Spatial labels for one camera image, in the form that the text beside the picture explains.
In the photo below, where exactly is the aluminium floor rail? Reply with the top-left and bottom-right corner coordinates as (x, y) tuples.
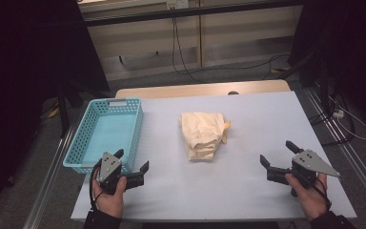
(22, 125), (77, 229)
(304, 87), (366, 218)

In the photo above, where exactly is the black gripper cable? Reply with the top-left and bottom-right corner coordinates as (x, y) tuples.
(89, 160), (105, 212)
(299, 173), (333, 211)

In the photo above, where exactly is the black cable bundle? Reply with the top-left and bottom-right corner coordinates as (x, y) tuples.
(308, 83), (357, 147)

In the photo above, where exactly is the person's left hand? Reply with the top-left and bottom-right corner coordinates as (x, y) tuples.
(91, 167), (129, 219)

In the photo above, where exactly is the person's right hand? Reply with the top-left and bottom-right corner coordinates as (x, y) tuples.
(284, 172), (331, 222)

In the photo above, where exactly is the teal plastic basket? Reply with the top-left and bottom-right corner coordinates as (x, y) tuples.
(62, 97), (145, 176)

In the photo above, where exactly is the black curtain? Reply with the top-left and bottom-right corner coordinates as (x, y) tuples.
(287, 0), (366, 135)
(0, 0), (111, 223)

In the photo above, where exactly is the white cable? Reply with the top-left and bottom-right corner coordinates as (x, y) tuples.
(327, 94), (366, 141)

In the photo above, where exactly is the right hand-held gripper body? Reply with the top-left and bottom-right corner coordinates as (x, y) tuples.
(290, 149), (342, 198)

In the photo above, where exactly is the black hanging cable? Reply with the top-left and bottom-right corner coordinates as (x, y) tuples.
(171, 16), (201, 82)

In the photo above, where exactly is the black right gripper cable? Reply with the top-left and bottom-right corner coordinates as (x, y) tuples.
(299, 173), (333, 211)

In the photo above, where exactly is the white table cover sheet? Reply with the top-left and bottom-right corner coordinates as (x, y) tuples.
(71, 90), (358, 222)

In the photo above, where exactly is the white wall socket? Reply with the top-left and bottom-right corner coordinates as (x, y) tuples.
(166, 0), (190, 10)

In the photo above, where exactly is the wooden table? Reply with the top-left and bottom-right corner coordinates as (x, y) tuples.
(114, 79), (292, 99)

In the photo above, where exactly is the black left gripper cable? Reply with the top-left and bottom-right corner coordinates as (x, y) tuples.
(89, 160), (105, 212)

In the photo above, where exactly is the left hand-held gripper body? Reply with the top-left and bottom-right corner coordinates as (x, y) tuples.
(96, 151), (128, 196)

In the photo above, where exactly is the cream crumpled cloth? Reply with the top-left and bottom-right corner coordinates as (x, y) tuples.
(178, 111), (232, 162)

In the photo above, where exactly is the black floor cable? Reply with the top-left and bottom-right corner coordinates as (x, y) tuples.
(184, 52), (292, 80)

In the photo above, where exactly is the beige wooden cabinet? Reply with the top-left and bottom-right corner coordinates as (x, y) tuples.
(76, 0), (304, 82)

